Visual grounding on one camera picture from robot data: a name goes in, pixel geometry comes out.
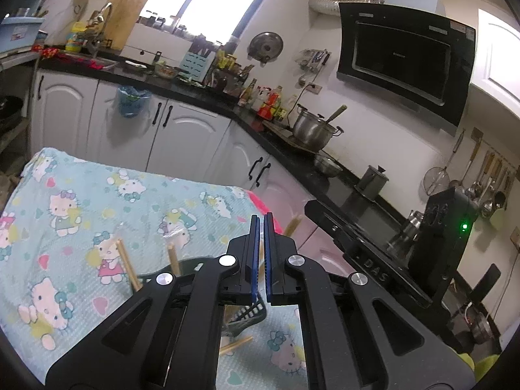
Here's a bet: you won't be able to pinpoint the stack of steel bowls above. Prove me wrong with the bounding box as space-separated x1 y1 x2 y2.
463 304 495 345

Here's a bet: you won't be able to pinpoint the metal sink faucet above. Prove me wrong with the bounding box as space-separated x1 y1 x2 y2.
90 2 115 58

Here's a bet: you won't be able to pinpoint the wooden cutting board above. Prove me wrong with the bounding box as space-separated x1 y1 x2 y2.
103 0 150 49

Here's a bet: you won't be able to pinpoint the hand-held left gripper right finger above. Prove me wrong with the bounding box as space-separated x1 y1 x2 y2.
263 212 476 390

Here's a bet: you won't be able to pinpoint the black range hood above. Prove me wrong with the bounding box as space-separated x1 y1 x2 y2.
336 2 477 137

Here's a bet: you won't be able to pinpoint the blue knife block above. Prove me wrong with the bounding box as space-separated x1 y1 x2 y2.
179 46 212 83

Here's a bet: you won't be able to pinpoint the white wall cabinet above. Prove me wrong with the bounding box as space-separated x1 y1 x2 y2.
469 8 520 104

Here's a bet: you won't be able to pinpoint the white base kitchen cabinets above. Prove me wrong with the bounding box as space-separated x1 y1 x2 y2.
30 69 326 261

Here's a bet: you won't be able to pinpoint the yellow printed container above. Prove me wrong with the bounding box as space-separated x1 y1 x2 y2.
65 22 88 53

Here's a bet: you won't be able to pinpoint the blue plastic bag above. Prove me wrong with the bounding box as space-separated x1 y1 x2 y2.
115 85 153 118

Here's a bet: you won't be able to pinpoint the row of hanging kitchen utensils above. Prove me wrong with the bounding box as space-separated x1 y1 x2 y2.
459 127 513 228

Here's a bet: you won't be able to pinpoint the green plastic utensil holder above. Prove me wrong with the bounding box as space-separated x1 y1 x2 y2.
132 257 271 336

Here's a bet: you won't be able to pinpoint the wooden chopsticks pair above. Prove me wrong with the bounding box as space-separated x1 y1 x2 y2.
116 239 144 293
162 227 183 278
283 214 304 237
219 335 253 356

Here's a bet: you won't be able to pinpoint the steel cooking pot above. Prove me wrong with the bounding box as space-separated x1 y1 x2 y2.
292 106 344 152

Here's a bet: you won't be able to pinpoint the metal mesh strainer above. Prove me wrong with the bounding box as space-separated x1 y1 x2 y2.
423 129 467 196

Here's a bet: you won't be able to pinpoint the row of condiment bottles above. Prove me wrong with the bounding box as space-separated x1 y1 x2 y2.
211 41 298 124

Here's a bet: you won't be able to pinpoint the steel kettle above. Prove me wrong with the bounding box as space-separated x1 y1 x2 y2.
400 210 425 249

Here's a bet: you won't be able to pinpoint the blue plastic basin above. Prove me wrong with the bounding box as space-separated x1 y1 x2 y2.
0 16 46 55

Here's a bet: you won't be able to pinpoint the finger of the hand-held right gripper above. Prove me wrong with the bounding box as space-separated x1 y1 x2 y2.
304 199 351 253

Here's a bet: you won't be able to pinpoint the row of glass jars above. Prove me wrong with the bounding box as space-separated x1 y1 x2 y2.
138 10 192 35

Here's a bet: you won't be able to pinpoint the wall utensil rack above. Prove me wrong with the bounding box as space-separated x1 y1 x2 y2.
298 49 332 88

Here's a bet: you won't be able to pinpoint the small steel bowl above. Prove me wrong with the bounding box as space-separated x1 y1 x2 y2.
313 154 344 178

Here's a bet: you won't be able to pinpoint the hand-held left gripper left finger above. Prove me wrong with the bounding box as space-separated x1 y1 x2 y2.
45 214 261 390

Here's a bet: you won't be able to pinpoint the pink cloth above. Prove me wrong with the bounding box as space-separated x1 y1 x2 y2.
243 189 286 236

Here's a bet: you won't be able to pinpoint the white box appliance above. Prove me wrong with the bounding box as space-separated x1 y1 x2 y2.
122 23 194 66

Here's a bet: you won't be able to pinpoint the black wok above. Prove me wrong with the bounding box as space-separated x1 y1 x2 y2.
0 95 23 131

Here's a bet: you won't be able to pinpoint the glass bowl with food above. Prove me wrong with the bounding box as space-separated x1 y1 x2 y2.
153 62 179 79

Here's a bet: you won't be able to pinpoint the ladle with wooden handle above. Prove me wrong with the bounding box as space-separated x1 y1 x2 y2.
323 105 348 125

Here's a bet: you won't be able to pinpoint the aluminium exhaust duct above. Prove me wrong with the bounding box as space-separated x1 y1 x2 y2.
308 0 388 18

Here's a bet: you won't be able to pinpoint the steel canister with lid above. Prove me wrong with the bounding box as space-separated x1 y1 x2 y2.
354 164 391 201

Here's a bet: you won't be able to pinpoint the black kitchen countertop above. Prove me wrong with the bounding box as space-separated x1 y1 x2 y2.
36 51 366 198

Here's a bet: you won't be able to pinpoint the cartoon cat printed tablecloth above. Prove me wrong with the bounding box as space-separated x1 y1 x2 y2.
0 147 309 386

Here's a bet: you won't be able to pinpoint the black glass cooktop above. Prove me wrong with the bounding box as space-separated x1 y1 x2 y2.
325 179 409 254

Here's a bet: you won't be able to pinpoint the steel pot lid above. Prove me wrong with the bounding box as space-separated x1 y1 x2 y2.
249 32 284 65

